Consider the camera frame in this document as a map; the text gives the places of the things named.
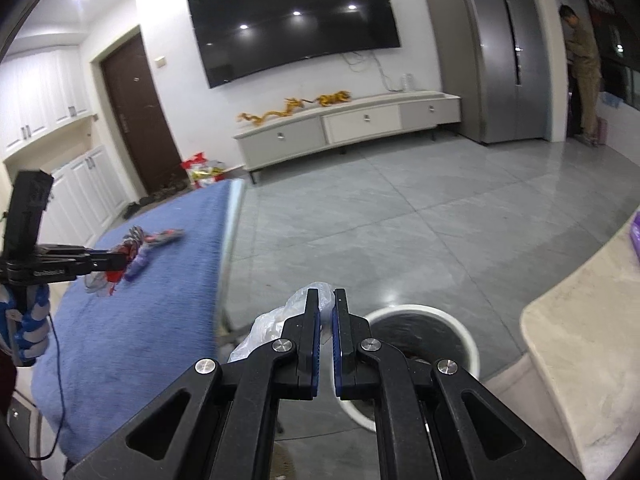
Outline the grey double-door refrigerator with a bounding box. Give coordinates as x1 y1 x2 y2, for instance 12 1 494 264
417 0 551 146

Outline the white round trash can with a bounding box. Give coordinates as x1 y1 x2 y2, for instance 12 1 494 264
345 304 481 432

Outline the beige marble counter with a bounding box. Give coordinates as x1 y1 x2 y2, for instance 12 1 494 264
520 210 640 472

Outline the pile of brown shoes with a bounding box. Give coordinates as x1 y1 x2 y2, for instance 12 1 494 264
142 182 189 206

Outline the black cable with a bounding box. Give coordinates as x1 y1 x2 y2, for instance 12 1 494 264
27 287 69 461

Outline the red stick wrapper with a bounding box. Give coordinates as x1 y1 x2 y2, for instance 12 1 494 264
145 228 185 247

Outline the red gift bag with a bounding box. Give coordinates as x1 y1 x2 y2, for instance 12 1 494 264
192 159 227 189

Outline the white plastic bag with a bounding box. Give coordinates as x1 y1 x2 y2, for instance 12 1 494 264
227 281 335 364

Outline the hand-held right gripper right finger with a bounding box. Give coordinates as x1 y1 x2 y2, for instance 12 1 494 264
332 287 586 480

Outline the blue towel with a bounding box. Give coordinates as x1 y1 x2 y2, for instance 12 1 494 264
31 180 236 467

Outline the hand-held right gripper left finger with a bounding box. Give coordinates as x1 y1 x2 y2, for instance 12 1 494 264
62 287 323 480

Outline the white lower shoe cabinet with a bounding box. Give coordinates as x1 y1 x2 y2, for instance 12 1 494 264
2 144 132 251

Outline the white upper wall cabinet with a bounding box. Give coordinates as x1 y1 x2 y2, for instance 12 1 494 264
0 45 94 159

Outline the golden dragon figurine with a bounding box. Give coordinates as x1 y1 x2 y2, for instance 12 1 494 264
237 97 314 127

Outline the dark brown entrance door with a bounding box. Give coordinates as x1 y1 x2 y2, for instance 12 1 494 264
100 32 184 196

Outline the purple candy wrapper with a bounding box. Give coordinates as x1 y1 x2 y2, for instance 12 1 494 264
125 252 150 281

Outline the person's left hand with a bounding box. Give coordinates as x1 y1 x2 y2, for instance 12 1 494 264
0 282 52 367

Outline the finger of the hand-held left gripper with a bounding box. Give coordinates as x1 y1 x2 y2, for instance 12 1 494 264
75 251 132 277

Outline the purple packet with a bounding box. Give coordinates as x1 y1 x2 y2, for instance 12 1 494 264
627 210 640 266

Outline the wall-mounted black television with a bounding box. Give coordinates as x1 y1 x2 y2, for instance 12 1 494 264
187 0 403 90

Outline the white grey television console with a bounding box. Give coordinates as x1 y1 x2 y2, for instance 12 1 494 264
232 91 462 186

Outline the red snack wrapper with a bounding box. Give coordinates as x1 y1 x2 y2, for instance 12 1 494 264
82 226 151 299

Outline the red and white paper bag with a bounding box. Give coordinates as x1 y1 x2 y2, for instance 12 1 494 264
181 152 209 184

